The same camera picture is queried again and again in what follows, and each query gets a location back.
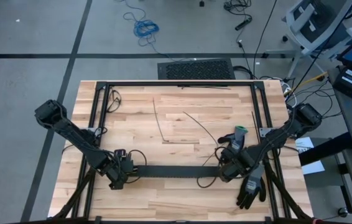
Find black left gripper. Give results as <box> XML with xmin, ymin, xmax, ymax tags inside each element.
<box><xmin>108</xmin><ymin>154</ymin><xmax>140</xmax><ymax>190</ymax></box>

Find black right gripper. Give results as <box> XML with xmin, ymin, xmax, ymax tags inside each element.
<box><xmin>218</xmin><ymin>147</ymin><xmax>252</xmax><ymax>184</ymax></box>

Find grey black work glove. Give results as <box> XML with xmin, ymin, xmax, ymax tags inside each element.
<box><xmin>236</xmin><ymin>164</ymin><xmax>267</xmax><ymax>210</ymax></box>
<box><xmin>217</xmin><ymin>125</ymin><xmax>249</xmax><ymax>154</ymax></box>

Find black slotted cable duct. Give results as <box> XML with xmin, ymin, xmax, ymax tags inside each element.
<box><xmin>136</xmin><ymin>165</ymin><xmax>221</xmax><ymax>179</ymax></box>

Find dull grey zip tie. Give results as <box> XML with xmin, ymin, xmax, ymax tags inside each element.
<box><xmin>182</xmin><ymin>111</ymin><xmax>220</xmax><ymax>146</ymax></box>

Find thin black zip tie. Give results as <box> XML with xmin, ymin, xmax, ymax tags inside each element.
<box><xmin>251</xmin><ymin>111</ymin><xmax>262</xmax><ymax>144</ymax></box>
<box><xmin>152</xmin><ymin>97</ymin><xmax>170</xmax><ymax>144</ymax></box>
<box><xmin>177</xmin><ymin>84</ymin><xmax>232</xmax><ymax>91</ymax></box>

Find white paper sheet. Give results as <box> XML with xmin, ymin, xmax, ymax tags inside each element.
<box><xmin>294</xmin><ymin>136</ymin><xmax>325</xmax><ymax>175</ymax></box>

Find black desk leg bar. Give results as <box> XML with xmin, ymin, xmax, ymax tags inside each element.
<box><xmin>298</xmin><ymin>131</ymin><xmax>352</xmax><ymax>166</ymax></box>

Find white plug adapter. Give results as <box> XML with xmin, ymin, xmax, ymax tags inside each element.
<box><xmin>280</xmin><ymin>79</ymin><xmax>294</xmax><ymax>96</ymax></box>

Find black caster wheel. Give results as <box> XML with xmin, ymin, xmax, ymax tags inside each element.
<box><xmin>336</xmin><ymin>206</ymin><xmax>350</xmax><ymax>218</ymax></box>

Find black power strip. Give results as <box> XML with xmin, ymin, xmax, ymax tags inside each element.
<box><xmin>234</xmin><ymin>17</ymin><xmax>253</xmax><ymax>31</ymax></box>

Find small black computer box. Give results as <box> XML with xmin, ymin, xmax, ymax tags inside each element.
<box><xmin>332</xmin><ymin>66</ymin><xmax>352</xmax><ymax>100</ymax></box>

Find grey office chair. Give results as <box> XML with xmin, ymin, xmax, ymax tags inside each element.
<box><xmin>281</xmin><ymin>0</ymin><xmax>352</xmax><ymax>78</ymax></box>

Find black left wrist camera cable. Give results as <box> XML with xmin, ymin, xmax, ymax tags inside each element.
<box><xmin>126</xmin><ymin>149</ymin><xmax>148</xmax><ymax>184</ymax></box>

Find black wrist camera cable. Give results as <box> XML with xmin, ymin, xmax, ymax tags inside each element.
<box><xmin>126</xmin><ymin>149</ymin><xmax>148</xmax><ymax>184</ymax></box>
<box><xmin>196</xmin><ymin>146</ymin><xmax>226</xmax><ymax>189</ymax></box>

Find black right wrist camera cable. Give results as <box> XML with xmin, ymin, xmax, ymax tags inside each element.
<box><xmin>196</xmin><ymin>146</ymin><xmax>226</xmax><ymax>189</ymax></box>

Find black looped frame cable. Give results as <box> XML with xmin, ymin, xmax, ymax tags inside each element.
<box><xmin>105</xmin><ymin>88</ymin><xmax>123</xmax><ymax>113</ymax></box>

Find black aluminium table frame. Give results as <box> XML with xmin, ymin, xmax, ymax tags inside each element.
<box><xmin>51</xmin><ymin>80</ymin><xmax>313</xmax><ymax>224</ymax></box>

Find yellow network cable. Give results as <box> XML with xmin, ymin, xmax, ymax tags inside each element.
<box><xmin>287</xmin><ymin>71</ymin><xmax>329</xmax><ymax>94</ymax></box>

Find blue coiled floor cable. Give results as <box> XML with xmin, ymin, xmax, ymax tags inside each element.
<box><xmin>122</xmin><ymin>0</ymin><xmax>182</xmax><ymax>62</ymax></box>

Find long black hanging cable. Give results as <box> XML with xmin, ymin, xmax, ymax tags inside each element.
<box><xmin>287</xmin><ymin>0</ymin><xmax>352</xmax><ymax>97</ymax></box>
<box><xmin>252</xmin><ymin>0</ymin><xmax>279</xmax><ymax>68</ymax></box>

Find black floor cable pile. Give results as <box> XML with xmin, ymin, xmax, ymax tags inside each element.
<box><xmin>223</xmin><ymin>0</ymin><xmax>253</xmax><ymax>20</ymax></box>

